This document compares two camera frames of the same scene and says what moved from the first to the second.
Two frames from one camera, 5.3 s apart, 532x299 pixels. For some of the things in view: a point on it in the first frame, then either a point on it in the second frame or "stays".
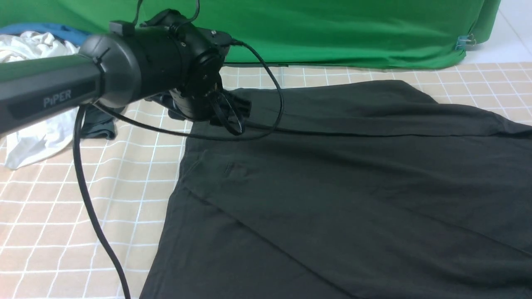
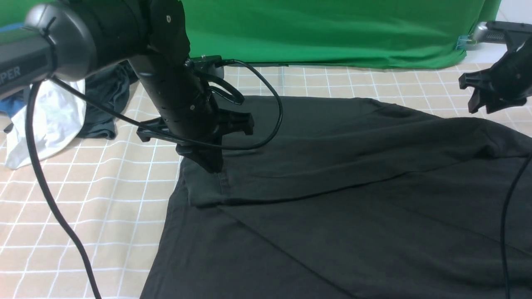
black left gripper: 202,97 to 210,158
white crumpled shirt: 37,145 stays
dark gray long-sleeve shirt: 359,190 stays
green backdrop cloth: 313,34 stays
